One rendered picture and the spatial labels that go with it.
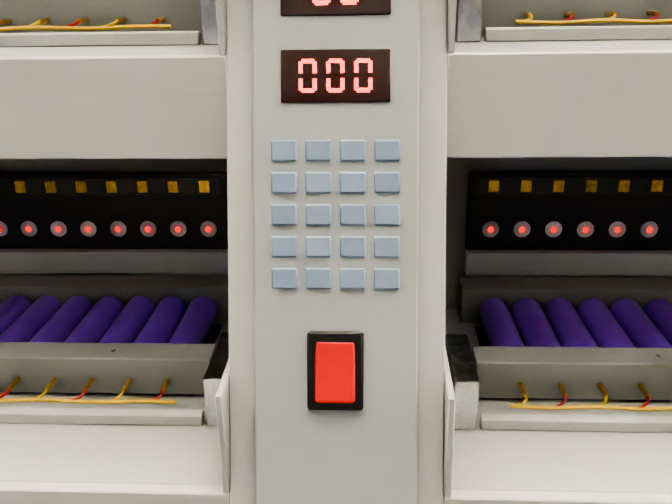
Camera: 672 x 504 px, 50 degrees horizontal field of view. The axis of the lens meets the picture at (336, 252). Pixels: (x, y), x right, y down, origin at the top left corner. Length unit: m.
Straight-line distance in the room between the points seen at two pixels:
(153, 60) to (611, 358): 0.27
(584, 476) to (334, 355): 0.13
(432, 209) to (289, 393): 0.10
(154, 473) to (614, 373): 0.23
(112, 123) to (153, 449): 0.16
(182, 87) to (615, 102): 0.19
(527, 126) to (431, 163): 0.05
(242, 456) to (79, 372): 0.12
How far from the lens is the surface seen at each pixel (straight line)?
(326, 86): 0.31
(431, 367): 0.32
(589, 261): 0.50
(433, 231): 0.31
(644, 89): 0.34
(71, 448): 0.39
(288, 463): 0.33
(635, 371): 0.41
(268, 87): 0.31
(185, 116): 0.33
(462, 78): 0.32
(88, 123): 0.34
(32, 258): 0.53
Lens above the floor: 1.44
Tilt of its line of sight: 3 degrees down
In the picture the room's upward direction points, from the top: straight up
